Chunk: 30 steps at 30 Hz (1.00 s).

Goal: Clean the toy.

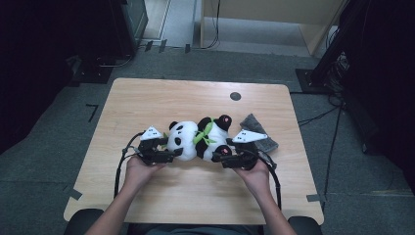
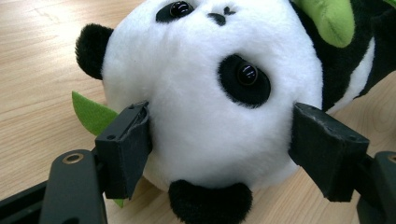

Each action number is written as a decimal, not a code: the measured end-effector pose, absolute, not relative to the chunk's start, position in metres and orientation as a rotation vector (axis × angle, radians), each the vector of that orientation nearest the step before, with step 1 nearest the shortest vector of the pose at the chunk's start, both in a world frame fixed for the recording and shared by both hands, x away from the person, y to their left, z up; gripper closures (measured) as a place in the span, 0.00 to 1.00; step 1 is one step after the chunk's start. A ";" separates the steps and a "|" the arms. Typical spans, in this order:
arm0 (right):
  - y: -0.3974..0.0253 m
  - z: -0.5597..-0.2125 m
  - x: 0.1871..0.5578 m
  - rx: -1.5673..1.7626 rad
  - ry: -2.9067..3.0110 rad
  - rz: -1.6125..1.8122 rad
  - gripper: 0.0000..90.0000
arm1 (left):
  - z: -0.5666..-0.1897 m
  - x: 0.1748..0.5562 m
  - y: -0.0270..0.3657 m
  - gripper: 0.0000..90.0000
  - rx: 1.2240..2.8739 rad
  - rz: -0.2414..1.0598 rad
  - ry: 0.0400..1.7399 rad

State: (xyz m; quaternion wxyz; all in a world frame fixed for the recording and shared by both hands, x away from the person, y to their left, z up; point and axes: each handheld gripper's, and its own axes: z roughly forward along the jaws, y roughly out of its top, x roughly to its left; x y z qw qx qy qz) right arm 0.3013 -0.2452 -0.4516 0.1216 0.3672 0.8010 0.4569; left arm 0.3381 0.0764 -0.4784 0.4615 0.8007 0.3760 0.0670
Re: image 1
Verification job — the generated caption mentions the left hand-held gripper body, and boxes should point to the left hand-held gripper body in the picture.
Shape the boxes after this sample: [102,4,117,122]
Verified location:
[137,125,176,166]

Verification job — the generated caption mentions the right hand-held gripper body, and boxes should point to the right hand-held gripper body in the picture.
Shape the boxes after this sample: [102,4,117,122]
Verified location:
[221,128,269,171]

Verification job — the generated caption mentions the panda plush toy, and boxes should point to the panda plush toy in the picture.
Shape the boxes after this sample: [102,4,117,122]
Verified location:
[162,114,233,164]

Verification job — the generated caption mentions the grey fluffy cloth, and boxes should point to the grey fluffy cloth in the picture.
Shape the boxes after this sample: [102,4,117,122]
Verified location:
[239,113,279,154]

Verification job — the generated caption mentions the person's right hand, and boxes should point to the person's right hand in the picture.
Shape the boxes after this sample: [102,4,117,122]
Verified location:
[232,158,272,198]

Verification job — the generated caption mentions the person's left hand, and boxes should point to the person's left hand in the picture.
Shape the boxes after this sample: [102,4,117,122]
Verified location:
[123,156,166,194]

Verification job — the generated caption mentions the grey tape piece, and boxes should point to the grey tape piece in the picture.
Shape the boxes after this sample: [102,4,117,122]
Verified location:
[305,193,325,204]
[63,185,83,201]

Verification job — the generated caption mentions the black chair armrest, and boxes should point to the black chair armrest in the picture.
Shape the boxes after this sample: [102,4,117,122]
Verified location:
[287,215,324,235]
[63,209,106,235]

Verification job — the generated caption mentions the black equipment cabinet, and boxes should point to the black equipment cabinet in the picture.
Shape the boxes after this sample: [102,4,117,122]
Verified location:
[109,0,150,59]

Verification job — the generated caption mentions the black metal stand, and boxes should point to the black metal stand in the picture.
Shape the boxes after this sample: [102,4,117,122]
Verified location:
[295,0,373,96]

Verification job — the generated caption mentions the light wooden cabinet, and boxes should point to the light wooden cabinet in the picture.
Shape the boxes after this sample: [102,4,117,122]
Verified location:
[199,0,348,57]

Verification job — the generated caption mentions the left hand-held gripper black cable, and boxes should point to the left hand-held gripper black cable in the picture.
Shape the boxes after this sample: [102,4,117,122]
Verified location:
[114,131,146,200]

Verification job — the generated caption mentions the hand-held gripper black cable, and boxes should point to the hand-held gripper black cable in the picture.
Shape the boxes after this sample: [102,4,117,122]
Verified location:
[114,131,146,200]
[250,148,283,211]

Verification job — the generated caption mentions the right hand-held gripper black cable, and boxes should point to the right hand-held gripper black cable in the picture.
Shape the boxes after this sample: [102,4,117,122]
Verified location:
[250,148,283,211]

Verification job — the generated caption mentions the short black floor cable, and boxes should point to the short black floor cable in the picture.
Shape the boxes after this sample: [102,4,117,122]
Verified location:
[297,105,342,127]

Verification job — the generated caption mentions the long black floor cable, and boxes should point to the long black floor cable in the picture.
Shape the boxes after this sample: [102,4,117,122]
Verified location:
[322,106,344,201]

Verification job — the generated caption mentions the coiled black cable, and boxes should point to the coiled black cable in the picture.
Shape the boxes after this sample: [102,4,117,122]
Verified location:
[96,53,135,69]

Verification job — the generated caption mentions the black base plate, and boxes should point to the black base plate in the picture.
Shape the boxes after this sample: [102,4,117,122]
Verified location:
[68,55,114,86]

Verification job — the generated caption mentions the hanging black cable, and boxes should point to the hanging black cable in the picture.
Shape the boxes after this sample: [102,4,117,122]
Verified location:
[192,0,222,51]

